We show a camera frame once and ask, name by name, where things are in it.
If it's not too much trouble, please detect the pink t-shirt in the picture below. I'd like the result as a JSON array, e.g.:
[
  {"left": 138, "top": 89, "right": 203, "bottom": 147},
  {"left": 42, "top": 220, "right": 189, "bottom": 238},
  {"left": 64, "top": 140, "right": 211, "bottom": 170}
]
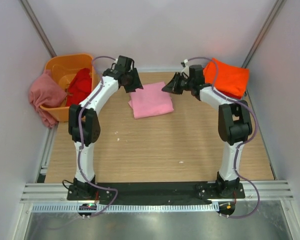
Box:
[{"left": 128, "top": 81, "right": 174, "bottom": 119}]

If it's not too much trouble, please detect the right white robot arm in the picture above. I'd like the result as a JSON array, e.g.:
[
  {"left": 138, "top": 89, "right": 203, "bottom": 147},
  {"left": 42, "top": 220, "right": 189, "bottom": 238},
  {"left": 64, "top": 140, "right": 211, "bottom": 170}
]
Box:
[{"left": 162, "top": 65, "right": 253, "bottom": 199}]

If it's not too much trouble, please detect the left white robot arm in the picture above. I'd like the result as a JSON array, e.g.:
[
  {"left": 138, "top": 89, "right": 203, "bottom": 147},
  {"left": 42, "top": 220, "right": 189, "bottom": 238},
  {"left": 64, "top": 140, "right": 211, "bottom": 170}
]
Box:
[{"left": 67, "top": 55, "right": 143, "bottom": 200}]

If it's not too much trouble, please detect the folded orange t-shirt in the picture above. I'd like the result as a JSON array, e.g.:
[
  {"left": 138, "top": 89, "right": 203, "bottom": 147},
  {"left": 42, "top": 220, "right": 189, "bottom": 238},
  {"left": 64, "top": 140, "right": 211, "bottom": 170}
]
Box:
[{"left": 203, "top": 58, "right": 250, "bottom": 99}]

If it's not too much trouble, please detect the red shirt in basket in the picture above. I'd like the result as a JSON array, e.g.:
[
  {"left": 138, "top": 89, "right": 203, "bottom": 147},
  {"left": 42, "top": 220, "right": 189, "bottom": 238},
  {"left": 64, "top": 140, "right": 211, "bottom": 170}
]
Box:
[{"left": 65, "top": 68, "right": 92, "bottom": 107}]

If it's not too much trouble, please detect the orange plastic basket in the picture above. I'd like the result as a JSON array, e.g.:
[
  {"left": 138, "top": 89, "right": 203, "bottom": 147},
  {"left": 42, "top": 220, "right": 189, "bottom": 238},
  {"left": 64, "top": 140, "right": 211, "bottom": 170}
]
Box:
[{"left": 40, "top": 53, "right": 99, "bottom": 122}]

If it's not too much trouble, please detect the dusty pink shirt on basket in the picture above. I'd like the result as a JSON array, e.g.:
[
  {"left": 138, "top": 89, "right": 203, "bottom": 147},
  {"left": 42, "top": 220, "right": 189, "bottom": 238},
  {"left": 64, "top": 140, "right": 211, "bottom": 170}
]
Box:
[{"left": 28, "top": 69, "right": 67, "bottom": 128}]

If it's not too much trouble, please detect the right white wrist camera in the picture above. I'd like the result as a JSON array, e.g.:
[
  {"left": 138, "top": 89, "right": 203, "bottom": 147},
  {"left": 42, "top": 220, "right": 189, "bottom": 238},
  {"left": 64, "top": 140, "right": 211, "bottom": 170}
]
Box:
[{"left": 181, "top": 59, "right": 189, "bottom": 76}]

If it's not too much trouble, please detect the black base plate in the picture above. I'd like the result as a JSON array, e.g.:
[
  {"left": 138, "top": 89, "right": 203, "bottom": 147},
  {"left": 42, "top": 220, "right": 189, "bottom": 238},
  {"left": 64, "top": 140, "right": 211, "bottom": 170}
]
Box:
[{"left": 67, "top": 181, "right": 246, "bottom": 206}]

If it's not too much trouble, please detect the white slotted cable duct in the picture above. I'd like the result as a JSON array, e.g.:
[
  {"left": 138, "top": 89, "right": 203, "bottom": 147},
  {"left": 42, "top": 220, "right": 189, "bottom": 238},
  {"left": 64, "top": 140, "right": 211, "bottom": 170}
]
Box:
[{"left": 32, "top": 202, "right": 219, "bottom": 213}]

